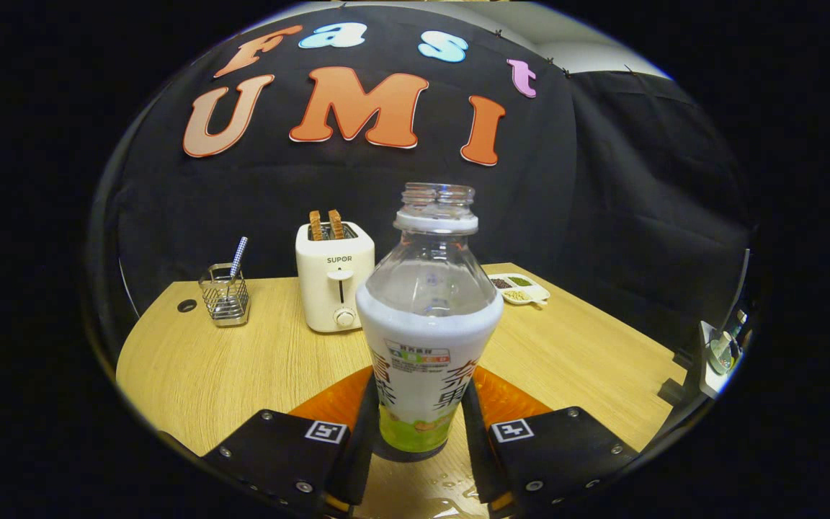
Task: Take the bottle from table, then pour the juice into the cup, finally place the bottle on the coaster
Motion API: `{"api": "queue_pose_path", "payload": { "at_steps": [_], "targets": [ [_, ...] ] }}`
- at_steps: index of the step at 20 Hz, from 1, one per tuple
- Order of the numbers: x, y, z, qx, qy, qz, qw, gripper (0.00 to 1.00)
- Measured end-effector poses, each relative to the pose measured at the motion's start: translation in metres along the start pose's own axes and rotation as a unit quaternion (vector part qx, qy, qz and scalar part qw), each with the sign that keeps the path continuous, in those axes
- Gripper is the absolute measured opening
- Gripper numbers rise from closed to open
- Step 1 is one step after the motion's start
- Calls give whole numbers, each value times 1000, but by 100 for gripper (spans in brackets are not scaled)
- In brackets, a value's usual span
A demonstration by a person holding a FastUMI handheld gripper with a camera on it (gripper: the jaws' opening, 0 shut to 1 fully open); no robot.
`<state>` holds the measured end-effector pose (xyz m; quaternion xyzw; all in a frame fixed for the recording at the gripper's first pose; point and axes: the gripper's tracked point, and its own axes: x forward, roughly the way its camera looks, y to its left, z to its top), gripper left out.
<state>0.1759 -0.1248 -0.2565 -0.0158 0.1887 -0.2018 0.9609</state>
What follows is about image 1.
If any clear juice bottle white label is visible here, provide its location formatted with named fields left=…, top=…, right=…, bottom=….
left=354, top=182, right=505, bottom=456

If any thin white cable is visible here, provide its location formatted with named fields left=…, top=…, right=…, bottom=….
left=117, top=257, right=135, bottom=312

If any wooden table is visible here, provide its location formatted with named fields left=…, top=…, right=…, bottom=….
left=116, top=262, right=688, bottom=519

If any blue striped straw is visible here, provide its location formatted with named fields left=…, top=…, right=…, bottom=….
left=230, top=236, right=249, bottom=282

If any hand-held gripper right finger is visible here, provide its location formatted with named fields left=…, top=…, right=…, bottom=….
left=460, top=365, right=641, bottom=519

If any white divided seasoning dish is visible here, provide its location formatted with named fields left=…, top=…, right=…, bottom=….
left=488, top=272, right=551, bottom=306

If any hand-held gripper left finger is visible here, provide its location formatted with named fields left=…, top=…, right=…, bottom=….
left=202, top=365, right=380, bottom=519

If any white toaster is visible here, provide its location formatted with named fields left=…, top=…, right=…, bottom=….
left=295, top=221, right=376, bottom=334

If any black backdrop cloth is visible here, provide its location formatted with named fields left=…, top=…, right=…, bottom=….
left=87, top=4, right=754, bottom=361

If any black table clamp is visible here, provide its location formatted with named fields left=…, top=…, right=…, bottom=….
left=659, top=378, right=697, bottom=406

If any metal wire holder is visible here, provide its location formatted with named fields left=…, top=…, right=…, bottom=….
left=199, top=262, right=251, bottom=328

